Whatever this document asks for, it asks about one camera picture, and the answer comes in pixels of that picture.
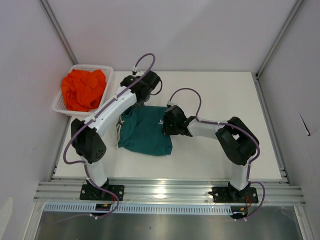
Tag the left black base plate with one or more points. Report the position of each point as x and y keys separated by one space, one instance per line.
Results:
x=90 y=193

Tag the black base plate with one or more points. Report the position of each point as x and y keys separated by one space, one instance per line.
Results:
x=90 y=193
x=224 y=194

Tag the green shorts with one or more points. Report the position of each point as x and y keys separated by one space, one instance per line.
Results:
x=140 y=130

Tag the orange shorts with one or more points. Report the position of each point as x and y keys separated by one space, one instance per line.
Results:
x=82 y=90

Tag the aluminium frame post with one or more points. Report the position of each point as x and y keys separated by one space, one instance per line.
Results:
x=48 y=11
x=289 y=21

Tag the white slotted cable duct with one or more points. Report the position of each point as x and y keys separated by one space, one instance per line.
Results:
x=136 y=208

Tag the aluminium mounting rail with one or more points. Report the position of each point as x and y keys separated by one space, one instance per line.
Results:
x=168 y=191

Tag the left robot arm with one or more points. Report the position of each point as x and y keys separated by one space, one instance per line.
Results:
x=86 y=135

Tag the right table edge rail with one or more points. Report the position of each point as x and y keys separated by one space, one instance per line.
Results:
x=285 y=179

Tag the right aluminium frame post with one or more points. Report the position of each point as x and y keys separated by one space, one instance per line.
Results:
x=289 y=21

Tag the left aluminium frame post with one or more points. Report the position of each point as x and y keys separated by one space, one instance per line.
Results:
x=48 y=11

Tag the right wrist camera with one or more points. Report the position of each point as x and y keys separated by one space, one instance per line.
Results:
x=170 y=104

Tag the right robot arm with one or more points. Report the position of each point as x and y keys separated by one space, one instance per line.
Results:
x=239 y=144

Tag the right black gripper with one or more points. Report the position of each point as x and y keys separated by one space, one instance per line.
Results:
x=166 y=131

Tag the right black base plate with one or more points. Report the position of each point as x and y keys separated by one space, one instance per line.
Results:
x=224 y=194

